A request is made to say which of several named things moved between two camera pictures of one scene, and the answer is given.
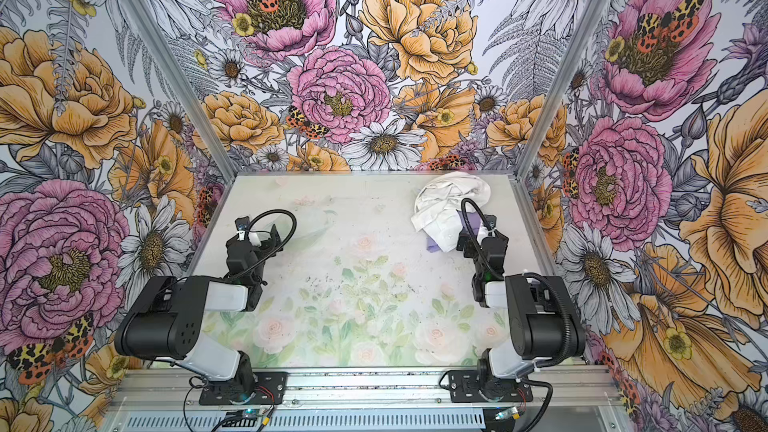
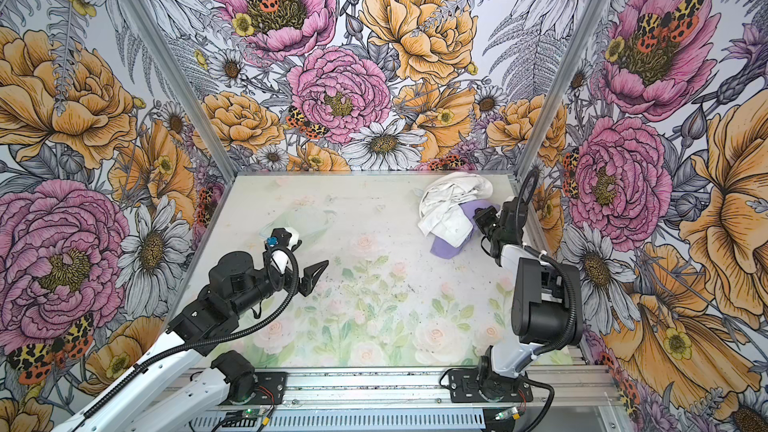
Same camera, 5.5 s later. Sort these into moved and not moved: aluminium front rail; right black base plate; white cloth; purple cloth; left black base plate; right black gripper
Moved: purple cloth; right black gripper
Not moved: right black base plate; white cloth; aluminium front rail; left black base plate
